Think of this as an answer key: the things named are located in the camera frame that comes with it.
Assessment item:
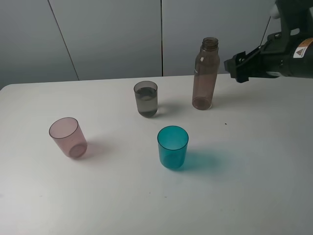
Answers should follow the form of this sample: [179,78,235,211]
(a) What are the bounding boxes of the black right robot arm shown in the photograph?
[224,0,313,83]

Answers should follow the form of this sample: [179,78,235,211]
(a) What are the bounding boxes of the brown transparent plastic bottle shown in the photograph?
[192,37,220,110]

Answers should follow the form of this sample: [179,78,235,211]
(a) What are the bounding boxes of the pink transparent plastic cup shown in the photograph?
[49,117,88,159]

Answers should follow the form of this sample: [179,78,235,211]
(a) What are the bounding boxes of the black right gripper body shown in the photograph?
[250,33,313,78]

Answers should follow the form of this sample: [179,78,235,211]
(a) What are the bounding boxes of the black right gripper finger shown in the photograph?
[224,51,259,83]

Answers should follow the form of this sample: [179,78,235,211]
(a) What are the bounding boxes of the teal transparent plastic cup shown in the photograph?
[157,125,189,169]

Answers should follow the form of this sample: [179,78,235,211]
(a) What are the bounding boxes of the thin black cable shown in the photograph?
[259,15,272,47]

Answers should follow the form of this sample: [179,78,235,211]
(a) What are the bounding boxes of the grey transparent plastic cup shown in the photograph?
[134,81,158,118]

